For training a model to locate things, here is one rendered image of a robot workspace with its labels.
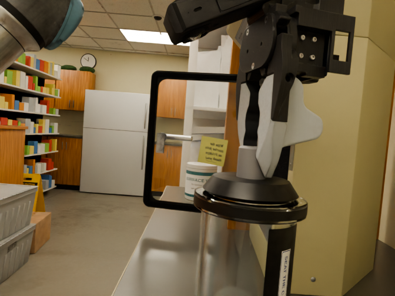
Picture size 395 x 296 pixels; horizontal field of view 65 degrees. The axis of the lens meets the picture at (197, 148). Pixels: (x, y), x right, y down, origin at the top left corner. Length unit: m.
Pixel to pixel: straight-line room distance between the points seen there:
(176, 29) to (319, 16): 0.13
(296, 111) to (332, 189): 0.34
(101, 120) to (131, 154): 0.78
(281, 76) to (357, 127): 0.38
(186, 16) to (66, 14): 0.41
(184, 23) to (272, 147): 0.13
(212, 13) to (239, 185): 0.15
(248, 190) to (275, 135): 0.05
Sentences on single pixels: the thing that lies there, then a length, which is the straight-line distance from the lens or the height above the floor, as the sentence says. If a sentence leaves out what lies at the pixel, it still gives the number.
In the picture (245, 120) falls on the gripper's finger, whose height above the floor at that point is 1.24.
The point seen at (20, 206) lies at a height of 0.53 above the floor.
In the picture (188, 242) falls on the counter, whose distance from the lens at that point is 0.83.
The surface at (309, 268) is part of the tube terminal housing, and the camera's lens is 0.64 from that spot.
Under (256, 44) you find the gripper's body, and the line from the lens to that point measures 0.31.
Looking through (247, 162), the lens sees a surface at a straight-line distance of 0.30.
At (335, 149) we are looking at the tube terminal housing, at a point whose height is 1.21.
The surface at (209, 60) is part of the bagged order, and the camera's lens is 2.00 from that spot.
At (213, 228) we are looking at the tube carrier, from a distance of 0.29.
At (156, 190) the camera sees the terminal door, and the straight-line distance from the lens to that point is 0.93.
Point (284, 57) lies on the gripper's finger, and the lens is 0.27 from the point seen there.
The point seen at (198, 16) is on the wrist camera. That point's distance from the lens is 0.28.
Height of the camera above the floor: 1.22
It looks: 3 degrees down
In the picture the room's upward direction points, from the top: 4 degrees clockwise
